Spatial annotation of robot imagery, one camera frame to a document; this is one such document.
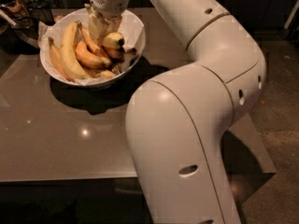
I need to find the banana with dark tip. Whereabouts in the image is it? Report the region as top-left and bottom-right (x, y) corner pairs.
(104, 48), (124, 60)

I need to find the bottom small banana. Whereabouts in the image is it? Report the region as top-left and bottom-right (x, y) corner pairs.
(84, 67), (116, 79)

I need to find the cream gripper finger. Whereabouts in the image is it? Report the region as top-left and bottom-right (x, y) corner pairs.
(84, 4), (109, 45)
(107, 16), (122, 33)

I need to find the dark kitchen appliance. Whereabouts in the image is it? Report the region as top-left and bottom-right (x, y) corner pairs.
(0, 0), (40, 55)

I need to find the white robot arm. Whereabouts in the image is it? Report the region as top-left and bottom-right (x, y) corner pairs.
(125, 0), (266, 224)

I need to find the long left yellow banana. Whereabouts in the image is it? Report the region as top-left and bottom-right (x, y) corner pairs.
(60, 21), (90, 79)

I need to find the dark wire basket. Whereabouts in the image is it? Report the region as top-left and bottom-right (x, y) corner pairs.
(27, 0), (55, 25)

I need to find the white bowl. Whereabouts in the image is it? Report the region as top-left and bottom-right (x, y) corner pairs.
(38, 7), (147, 89)

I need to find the large top yellow banana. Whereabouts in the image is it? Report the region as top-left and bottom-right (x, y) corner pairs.
(102, 32), (124, 49)

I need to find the orange round fruit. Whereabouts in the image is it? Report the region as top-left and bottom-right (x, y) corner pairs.
(75, 41), (104, 69)

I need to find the small far-left banana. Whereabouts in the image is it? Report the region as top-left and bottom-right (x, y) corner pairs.
(48, 37), (75, 82)

